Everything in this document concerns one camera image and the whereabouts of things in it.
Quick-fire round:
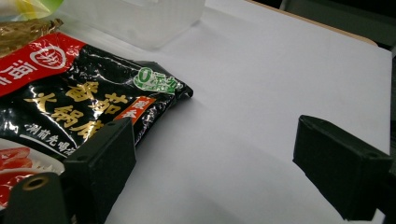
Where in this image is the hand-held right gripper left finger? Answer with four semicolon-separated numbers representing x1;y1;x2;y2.
62;117;137;224

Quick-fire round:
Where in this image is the black and red sauce packet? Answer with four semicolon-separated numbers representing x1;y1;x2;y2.
0;32;194;210

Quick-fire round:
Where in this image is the clear plastic container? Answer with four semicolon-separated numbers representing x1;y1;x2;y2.
57;0;206;50

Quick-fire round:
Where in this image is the white and green packet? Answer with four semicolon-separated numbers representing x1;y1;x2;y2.
0;0;65;22

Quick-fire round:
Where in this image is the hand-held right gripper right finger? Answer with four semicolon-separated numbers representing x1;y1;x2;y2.
292;115;394;222

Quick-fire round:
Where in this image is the white paper sheet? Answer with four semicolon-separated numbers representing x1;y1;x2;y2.
59;0;394;224

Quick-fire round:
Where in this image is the brown crinkled snack packet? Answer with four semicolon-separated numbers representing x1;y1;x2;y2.
0;18;64;59

